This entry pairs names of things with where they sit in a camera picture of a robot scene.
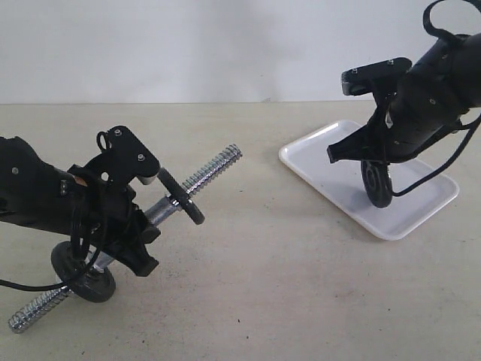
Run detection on white rectangular plastic tray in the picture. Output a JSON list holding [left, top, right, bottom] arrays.
[[278, 120, 459, 241]]

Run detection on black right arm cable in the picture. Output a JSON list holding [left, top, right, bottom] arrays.
[[392, 0, 481, 197]]

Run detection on black weight plate end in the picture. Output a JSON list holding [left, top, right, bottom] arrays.
[[158, 167, 205, 225]]

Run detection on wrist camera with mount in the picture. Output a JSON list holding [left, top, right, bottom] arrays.
[[340, 57, 413, 105], [85, 126, 160, 188]]

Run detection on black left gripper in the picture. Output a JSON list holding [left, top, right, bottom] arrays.
[[59, 165, 161, 278]]

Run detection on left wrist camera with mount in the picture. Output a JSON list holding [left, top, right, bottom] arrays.
[[85, 126, 160, 188]]

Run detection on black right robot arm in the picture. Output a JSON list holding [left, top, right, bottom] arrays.
[[327, 35, 480, 163]]

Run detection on chrome dumbbell bar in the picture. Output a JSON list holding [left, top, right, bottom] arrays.
[[8, 144, 243, 334]]

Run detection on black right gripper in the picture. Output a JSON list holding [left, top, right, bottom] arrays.
[[327, 93, 462, 164]]

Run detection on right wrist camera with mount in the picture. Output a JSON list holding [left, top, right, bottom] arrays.
[[340, 57, 413, 105]]

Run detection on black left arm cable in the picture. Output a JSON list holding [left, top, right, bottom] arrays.
[[0, 131, 113, 293]]

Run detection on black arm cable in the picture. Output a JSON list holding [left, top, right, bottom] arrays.
[[0, 131, 113, 293], [392, 0, 481, 197]]

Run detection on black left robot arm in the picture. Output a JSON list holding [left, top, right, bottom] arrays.
[[1, 135, 160, 277]]

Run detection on black weight plate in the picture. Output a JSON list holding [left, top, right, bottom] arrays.
[[361, 160, 392, 208], [50, 242, 117, 305]]

